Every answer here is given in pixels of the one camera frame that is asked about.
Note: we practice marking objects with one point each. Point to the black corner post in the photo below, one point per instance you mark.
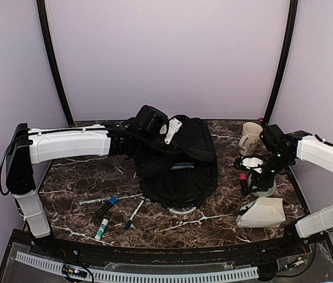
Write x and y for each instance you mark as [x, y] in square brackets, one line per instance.
[283, 59]
[52, 60]

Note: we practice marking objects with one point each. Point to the dog picture book Bark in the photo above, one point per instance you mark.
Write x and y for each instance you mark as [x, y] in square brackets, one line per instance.
[183, 165]

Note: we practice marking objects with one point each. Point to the black left corner post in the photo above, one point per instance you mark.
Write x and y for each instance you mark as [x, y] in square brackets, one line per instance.
[52, 60]

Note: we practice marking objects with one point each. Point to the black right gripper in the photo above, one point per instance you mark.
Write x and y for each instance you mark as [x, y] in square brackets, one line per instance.
[261, 181]

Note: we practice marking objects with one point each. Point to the black marker blue cap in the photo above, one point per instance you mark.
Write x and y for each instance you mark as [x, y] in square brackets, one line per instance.
[106, 206]

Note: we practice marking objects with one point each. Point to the white pen blue cap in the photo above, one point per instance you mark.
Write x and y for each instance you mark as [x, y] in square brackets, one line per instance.
[130, 221]

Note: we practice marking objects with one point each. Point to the white slotted cable duct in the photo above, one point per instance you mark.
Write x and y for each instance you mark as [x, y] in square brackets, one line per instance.
[76, 273]

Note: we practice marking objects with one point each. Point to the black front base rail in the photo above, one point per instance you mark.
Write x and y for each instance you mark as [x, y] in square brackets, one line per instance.
[266, 251]

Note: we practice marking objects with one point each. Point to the thin white pen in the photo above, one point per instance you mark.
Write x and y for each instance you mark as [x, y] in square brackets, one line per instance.
[99, 200]

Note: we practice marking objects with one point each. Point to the black right corner post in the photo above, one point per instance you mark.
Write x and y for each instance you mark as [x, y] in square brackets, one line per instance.
[283, 59]

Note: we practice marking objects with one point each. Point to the white green glue stick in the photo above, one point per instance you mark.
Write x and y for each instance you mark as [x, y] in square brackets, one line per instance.
[101, 229]

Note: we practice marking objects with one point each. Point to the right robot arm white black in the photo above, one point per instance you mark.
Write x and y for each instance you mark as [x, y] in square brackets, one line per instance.
[314, 155]

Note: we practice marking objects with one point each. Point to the black student backpack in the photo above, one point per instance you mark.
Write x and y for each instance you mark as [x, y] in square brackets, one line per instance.
[184, 187]

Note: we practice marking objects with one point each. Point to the white ceramic mug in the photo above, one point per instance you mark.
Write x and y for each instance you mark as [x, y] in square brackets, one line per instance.
[250, 136]

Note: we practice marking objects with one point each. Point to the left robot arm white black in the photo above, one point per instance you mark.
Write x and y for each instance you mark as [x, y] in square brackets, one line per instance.
[34, 146]

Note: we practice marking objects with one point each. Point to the pale green ceramic bowl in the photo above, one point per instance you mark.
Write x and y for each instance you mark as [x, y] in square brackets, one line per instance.
[267, 193]

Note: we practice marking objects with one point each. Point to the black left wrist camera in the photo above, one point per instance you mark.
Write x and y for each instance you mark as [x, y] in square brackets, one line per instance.
[151, 122]

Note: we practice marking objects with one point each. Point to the black marker pink cap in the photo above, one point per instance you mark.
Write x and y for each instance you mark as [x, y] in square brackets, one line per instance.
[243, 184]

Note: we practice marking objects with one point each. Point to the white paper tissue pack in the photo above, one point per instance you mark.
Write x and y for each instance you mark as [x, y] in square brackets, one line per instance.
[261, 213]

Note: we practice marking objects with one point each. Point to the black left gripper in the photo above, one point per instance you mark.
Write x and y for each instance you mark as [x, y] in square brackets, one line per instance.
[173, 148]

